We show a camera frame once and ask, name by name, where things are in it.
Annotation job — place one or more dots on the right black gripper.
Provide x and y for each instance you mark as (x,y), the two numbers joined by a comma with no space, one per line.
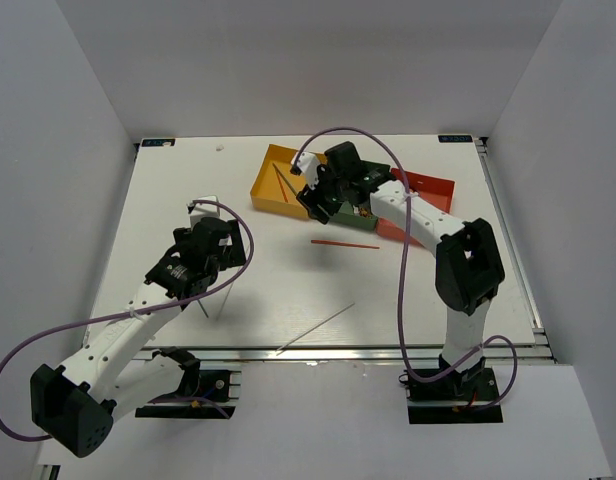
(311,200)

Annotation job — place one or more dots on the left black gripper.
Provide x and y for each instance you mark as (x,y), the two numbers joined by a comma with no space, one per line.
(233,254)

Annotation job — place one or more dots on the orange chopstick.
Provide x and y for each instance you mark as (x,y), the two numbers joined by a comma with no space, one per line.
(280,183)
(343,244)

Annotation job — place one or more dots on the teal chopstick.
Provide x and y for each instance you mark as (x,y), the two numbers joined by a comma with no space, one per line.
(204,311)
(285,180)

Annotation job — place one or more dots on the white chopstick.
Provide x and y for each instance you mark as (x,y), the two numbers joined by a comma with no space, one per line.
(224,301)
(311,329)

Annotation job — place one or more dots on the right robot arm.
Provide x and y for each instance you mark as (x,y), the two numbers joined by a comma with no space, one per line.
(468,265)

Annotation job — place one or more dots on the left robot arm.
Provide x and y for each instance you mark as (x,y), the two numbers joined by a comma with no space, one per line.
(77,402)

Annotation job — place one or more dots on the green paper box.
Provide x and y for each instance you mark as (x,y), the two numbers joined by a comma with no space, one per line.
(349,216)

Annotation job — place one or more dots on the yellow paper box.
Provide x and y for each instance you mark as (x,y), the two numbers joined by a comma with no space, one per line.
(265,193)

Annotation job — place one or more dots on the left blue table label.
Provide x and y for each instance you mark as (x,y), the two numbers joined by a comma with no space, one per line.
(157,142)

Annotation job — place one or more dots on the blue table label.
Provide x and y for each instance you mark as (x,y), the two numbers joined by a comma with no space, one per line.
(157,142)
(454,138)

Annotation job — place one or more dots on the red paper box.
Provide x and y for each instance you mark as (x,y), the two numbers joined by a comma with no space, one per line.
(436,191)

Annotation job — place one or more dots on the right blue table label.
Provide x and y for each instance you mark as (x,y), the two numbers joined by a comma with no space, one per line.
(454,138)

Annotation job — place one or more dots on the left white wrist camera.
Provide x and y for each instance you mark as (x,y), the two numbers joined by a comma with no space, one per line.
(203,207)

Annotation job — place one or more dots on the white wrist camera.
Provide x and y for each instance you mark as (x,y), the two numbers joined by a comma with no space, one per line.
(308,166)
(203,207)

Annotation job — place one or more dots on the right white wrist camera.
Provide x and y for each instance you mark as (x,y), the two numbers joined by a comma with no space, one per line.
(308,166)

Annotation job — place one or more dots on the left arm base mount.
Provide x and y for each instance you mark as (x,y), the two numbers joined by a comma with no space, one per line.
(206,390)

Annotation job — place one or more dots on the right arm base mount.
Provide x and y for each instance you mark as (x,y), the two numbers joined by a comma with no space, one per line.
(453,400)

